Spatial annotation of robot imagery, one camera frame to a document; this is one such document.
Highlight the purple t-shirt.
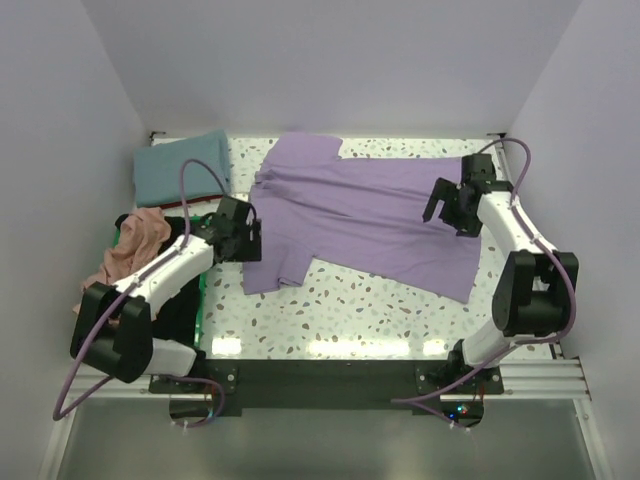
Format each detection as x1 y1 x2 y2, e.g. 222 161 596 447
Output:
243 133 481 303

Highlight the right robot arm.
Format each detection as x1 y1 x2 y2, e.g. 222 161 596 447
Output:
423 153 579 393

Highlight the green plastic bin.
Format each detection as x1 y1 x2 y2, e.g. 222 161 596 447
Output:
113 213 207 347

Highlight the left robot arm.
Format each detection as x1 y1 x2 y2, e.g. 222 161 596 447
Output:
70 196 261 392

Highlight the pink crumpled t-shirt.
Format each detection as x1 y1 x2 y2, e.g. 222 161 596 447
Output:
81 207 172 293

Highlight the black t-shirt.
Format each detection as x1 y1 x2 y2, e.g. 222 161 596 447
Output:
149 214 204 346

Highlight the folded blue t-shirt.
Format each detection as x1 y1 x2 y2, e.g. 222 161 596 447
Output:
133 130 231 207

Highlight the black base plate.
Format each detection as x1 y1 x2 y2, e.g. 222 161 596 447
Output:
149 359 504 426

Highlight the aluminium frame rail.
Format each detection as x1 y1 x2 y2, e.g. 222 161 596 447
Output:
90 359 591 400

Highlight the folded dark red t-shirt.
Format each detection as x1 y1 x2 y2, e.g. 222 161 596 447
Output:
158 195 223 209

